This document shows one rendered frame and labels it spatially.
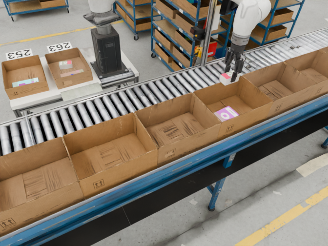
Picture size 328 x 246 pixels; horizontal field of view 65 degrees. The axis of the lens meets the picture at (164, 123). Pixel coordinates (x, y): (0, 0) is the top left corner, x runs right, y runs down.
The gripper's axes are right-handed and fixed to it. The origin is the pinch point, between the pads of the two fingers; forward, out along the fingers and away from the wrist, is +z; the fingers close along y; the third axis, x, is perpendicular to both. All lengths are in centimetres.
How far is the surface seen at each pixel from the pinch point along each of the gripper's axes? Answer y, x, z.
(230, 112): 10.4, -2.4, 21.3
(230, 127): 21.0, -11.8, 19.7
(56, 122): -51, -98, 42
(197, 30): -68, 24, 9
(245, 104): 3.2, 18.1, 28.1
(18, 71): -121, -112, 40
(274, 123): 26.7, 20.3, 26.0
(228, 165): 26, -9, 52
